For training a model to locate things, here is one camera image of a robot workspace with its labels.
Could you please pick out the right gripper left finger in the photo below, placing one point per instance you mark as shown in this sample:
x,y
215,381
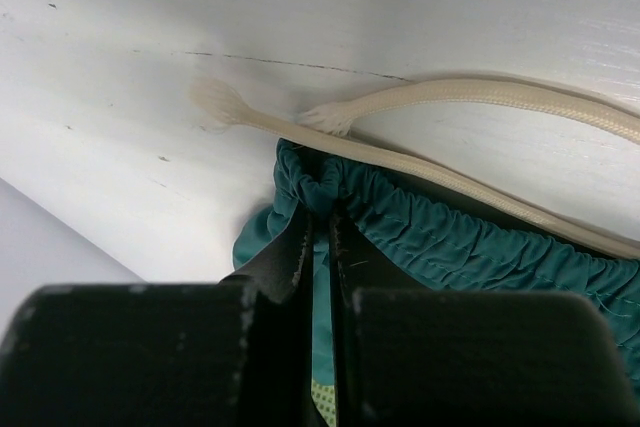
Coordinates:
x,y
234,353

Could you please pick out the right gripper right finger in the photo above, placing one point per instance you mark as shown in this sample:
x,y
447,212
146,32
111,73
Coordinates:
x,y
406,355

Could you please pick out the teal green shorts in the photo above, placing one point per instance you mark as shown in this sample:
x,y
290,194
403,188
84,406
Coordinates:
x,y
442,247

